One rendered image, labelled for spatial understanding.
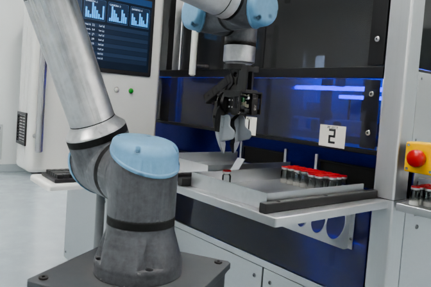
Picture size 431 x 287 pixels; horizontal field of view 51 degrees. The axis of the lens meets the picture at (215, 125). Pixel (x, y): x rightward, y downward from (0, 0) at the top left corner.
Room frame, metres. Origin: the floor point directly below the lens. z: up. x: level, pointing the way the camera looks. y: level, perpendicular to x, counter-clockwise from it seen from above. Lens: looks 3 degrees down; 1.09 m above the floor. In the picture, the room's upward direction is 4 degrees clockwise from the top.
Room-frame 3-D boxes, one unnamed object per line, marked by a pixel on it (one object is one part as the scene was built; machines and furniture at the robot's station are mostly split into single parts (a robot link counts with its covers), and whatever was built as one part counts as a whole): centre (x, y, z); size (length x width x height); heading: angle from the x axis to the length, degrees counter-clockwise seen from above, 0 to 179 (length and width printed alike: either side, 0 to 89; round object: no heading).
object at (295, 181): (1.17, -0.25, 0.91); 0.18 x 0.02 x 0.05; 39
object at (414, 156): (1.03, -0.47, 1.00); 0.04 x 0.04 x 0.04; 39
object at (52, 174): (1.55, 0.36, 0.82); 0.40 x 0.14 x 0.02; 128
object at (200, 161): (1.44, -0.04, 0.90); 0.34 x 0.26 x 0.04; 129
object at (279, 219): (1.26, -0.09, 0.87); 0.70 x 0.48 x 0.02; 39
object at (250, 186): (1.10, -0.16, 0.90); 0.34 x 0.26 x 0.04; 129
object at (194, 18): (0.99, 0.02, 1.28); 0.11 x 0.11 x 0.08; 39
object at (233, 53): (1.07, -0.05, 1.20); 0.08 x 0.08 x 0.05
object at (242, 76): (1.07, -0.05, 1.12); 0.09 x 0.08 x 0.12; 39
